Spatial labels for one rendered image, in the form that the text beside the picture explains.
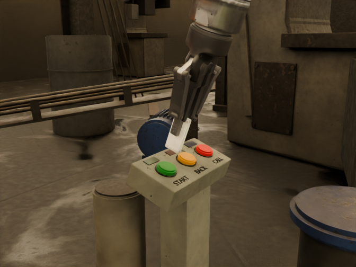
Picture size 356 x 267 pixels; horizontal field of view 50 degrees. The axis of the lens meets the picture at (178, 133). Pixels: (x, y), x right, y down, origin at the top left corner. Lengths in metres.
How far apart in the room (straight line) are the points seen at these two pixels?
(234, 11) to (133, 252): 0.57
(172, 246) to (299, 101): 2.02
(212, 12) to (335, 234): 0.59
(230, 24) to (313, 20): 2.46
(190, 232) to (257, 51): 2.20
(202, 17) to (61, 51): 2.85
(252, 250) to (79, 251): 0.72
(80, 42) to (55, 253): 2.09
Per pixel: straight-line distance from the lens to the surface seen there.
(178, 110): 0.66
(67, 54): 3.40
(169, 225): 0.83
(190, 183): 0.74
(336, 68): 2.59
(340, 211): 1.06
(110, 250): 0.91
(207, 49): 0.63
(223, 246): 1.68
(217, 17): 0.61
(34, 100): 1.05
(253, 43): 2.92
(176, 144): 0.71
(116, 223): 0.87
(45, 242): 1.80
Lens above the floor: 0.85
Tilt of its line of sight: 14 degrees down
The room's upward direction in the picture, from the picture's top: straight up
